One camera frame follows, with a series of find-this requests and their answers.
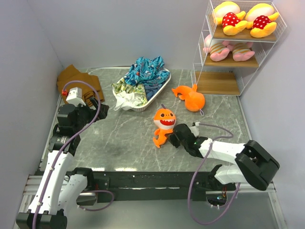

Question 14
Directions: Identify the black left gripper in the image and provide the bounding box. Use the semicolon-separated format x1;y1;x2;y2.
73;97;109;133

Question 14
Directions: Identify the orange fox plush toy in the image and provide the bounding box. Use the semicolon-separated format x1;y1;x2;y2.
152;104;176;148

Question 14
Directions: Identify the orange whale plush toy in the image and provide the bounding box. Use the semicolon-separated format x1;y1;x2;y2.
172;84;205;116

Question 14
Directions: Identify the pink pig plush striped shirt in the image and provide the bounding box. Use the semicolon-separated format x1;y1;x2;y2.
203;34;230;62

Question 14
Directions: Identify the yellow plush red dotted dress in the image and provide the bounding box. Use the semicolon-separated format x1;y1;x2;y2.
245;3;280;38

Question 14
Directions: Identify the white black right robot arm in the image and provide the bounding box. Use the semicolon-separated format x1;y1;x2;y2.
169;122;280;191

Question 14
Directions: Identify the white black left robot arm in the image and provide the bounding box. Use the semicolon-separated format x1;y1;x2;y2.
16;97;109;229

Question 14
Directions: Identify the green white patterned cloth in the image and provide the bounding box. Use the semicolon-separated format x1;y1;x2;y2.
112;78;148;111

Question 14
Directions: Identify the white plastic laundry basket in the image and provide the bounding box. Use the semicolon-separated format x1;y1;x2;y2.
112;67;172;113

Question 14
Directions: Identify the brown folded cloth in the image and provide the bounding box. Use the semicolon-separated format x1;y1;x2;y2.
56;64;105;105

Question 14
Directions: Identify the blue patterned cloth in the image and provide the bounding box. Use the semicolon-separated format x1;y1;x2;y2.
124;56;169;90

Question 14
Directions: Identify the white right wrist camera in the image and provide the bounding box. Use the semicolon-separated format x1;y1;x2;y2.
189;122;199;137

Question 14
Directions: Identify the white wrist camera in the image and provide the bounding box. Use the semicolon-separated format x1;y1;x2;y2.
61;87;86;106
189;122;199;137

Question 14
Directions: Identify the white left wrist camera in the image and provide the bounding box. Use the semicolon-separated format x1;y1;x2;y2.
61;87;86;106

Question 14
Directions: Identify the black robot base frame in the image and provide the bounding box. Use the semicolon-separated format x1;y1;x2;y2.
23;170;275;203

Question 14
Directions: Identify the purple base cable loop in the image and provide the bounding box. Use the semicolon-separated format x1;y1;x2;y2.
76;189;115;212

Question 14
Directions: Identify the white wire wooden shelf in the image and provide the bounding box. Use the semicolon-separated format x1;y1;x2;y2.
191;0;286;95

